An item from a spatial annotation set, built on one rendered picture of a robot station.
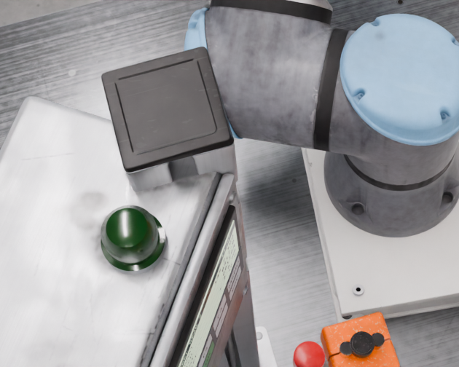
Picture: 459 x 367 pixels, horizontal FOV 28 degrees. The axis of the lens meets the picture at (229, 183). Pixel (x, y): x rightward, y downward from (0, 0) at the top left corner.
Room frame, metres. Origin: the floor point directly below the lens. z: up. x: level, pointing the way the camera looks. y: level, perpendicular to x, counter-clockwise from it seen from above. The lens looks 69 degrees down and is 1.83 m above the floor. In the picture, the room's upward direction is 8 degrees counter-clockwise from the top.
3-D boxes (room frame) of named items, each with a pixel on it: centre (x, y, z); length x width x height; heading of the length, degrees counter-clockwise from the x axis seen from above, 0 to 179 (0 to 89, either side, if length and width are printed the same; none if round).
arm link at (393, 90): (0.36, -0.17, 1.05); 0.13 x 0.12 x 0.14; 69
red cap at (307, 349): (0.17, -0.06, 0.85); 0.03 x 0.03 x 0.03
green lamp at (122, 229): (0.12, 0.04, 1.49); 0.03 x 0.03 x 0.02
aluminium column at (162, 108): (0.16, 0.02, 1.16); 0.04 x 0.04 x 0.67; 8
